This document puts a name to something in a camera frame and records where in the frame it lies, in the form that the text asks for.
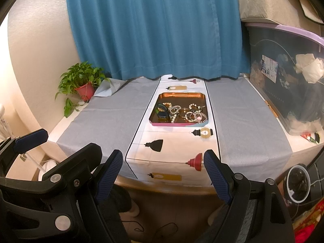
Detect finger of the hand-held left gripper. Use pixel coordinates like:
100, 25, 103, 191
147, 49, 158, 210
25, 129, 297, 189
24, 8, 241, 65
0, 143, 103, 198
0, 129, 49, 178

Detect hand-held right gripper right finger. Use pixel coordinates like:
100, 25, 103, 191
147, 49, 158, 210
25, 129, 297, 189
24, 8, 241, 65
204, 149, 296, 243

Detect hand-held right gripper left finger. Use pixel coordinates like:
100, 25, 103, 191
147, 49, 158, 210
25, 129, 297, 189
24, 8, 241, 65
94, 149, 132, 243

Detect pile of assorted bracelets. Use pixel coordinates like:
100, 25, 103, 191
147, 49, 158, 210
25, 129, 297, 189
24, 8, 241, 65
162, 102, 208, 124

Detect black band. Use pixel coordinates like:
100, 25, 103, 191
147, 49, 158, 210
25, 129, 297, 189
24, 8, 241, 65
156, 104, 170, 120

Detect copper tray with pink rim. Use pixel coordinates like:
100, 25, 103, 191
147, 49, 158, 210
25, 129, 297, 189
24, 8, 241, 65
149, 92, 209, 127

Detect white stand base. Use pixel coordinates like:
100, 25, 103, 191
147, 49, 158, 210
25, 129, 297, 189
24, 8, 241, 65
21, 153, 60, 183

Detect grey tablecloth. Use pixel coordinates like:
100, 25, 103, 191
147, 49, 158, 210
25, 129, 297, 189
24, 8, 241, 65
56, 77, 293, 183

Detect white printed table runner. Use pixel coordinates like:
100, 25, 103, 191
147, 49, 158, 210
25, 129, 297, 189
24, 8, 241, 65
125, 75, 222, 186

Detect white rimmed round bin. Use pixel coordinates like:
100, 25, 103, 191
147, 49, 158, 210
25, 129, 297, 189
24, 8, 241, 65
286, 164, 311, 203

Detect potted green plant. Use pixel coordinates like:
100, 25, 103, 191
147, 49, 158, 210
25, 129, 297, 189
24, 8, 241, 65
55, 61, 110, 118

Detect clear storage box purple lid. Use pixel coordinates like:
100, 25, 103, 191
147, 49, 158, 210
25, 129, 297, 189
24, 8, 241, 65
244, 21, 324, 136

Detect small colourful wrapper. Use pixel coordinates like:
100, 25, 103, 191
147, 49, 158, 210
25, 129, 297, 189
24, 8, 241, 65
301, 132, 321, 145

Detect red patterned blanket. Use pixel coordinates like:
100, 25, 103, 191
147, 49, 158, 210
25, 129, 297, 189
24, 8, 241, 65
294, 199, 324, 243

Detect printed paper card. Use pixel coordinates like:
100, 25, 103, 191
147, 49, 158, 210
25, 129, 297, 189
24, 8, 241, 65
261, 55, 278, 83

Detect white crumpled cloth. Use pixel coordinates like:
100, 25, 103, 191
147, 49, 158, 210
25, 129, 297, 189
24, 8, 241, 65
295, 53, 324, 84

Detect blue curtain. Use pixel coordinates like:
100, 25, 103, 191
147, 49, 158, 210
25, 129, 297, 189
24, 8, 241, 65
65, 0, 251, 80

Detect beige storage box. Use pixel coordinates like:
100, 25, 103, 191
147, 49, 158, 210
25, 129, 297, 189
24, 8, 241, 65
238, 0, 324, 27

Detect embroidered dark trimmed cloth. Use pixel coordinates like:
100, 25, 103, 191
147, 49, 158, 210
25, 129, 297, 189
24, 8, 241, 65
294, 0, 323, 23

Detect black floor cable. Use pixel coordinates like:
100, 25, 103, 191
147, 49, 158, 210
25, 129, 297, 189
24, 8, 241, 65
133, 220, 178, 233

